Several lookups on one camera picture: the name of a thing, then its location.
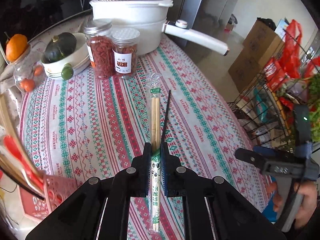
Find pink perforated utensil holder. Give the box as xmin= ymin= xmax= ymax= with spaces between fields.
xmin=18 ymin=175 xmax=78 ymax=222

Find wooden chopstick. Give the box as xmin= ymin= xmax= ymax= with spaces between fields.
xmin=1 ymin=94 xmax=43 ymax=182
xmin=1 ymin=154 xmax=44 ymax=199

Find black chopstick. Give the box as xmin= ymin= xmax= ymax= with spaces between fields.
xmin=161 ymin=90 xmax=171 ymax=143
xmin=1 ymin=167 xmax=44 ymax=200

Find red plastic spoon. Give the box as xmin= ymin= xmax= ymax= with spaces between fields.
xmin=1 ymin=135 xmax=54 ymax=200

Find disposable chopsticks pair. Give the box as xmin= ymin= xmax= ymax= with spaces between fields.
xmin=146 ymin=73 xmax=161 ymax=233

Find person's right hand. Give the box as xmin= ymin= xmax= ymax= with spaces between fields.
xmin=267 ymin=181 xmax=317 ymax=229

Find green leafy vegetables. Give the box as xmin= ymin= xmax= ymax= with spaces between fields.
xmin=276 ymin=73 xmax=319 ymax=142

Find red plastic bag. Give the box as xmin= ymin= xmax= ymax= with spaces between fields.
xmin=263 ymin=20 xmax=319 ymax=95

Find patterned striped tablecloth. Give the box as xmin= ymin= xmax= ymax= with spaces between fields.
xmin=20 ymin=36 xmax=270 ymax=211

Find brown cardboard box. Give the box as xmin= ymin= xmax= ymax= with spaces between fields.
xmin=228 ymin=20 xmax=284 ymax=92

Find glass jar with tomatoes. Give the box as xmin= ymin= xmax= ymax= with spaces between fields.
xmin=14 ymin=45 xmax=46 ymax=93

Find white bowl with green knob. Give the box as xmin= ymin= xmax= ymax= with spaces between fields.
xmin=41 ymin=33 xmax=90 ymax=80

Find dark green squash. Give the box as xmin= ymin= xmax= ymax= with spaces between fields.
xmin=41 ymin=33 xmax=76 ymax=64

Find short jar labelled dried fruit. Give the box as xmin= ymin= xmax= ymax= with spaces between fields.
xmin=111 ymin=27 xmax=140 ymax=79

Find grey refrigerator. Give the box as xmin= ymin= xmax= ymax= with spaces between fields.
xmin=167 ymin=0 xmax=238 ymax=43

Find tall jar red goji berries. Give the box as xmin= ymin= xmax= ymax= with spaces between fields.
xmin=83 ymin=19 xmax=114 ymax=79

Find orange tangerine on jar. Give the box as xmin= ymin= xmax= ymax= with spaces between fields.
xmin=5 ymin=33 xmax=28 ymax=62

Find black microwave oven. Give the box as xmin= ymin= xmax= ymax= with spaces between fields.
xmin=1 ymin=0 xmax=91 ymax=48

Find black wire rack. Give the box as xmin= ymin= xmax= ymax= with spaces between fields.
xmin=227 ymin=27 xmax=320 ymax=153

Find white electric pot with handle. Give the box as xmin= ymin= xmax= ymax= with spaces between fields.
xmin=89 ymin=0 xmax=229 ymax=55

